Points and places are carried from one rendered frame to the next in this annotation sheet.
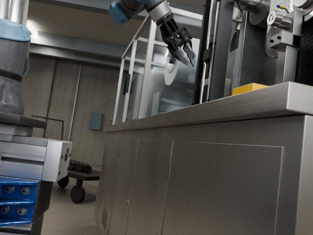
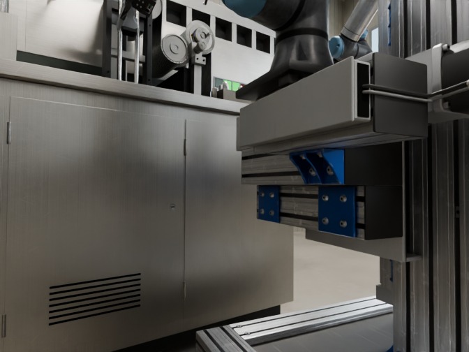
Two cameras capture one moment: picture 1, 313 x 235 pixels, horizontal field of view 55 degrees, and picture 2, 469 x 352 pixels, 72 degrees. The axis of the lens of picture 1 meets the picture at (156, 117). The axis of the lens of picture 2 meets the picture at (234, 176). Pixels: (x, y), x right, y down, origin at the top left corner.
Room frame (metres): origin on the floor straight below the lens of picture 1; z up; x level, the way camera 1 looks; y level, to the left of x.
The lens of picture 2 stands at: (1.10, 1.02, 0.59)
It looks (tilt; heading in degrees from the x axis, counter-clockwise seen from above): 2 degrees up; 250
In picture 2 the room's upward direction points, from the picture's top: straight up
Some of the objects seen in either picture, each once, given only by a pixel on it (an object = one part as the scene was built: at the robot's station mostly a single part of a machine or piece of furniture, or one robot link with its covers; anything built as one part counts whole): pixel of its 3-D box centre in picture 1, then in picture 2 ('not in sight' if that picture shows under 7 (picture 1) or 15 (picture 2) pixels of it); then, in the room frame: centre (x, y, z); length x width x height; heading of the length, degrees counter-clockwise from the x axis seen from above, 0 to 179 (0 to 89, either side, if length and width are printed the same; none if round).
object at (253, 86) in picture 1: (257, 94); not in sight; (0.55, -0.18, 0.91); 0.07 x 0.07 x 0.02; 15
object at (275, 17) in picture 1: (274, 18); (202, 45); (0.78, -0.28, 1.18); 0.04 x 0.02 x 0.04; 15
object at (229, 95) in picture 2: not in sight; (215, 106); (0.64, -0.57, 1.00); 0.40 x 0.16 x 0.06; 105
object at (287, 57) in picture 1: (282, 65); (197, 77); (0.79, -0.32, 1.05); 0.06 x 0.05 x 0.31; 105
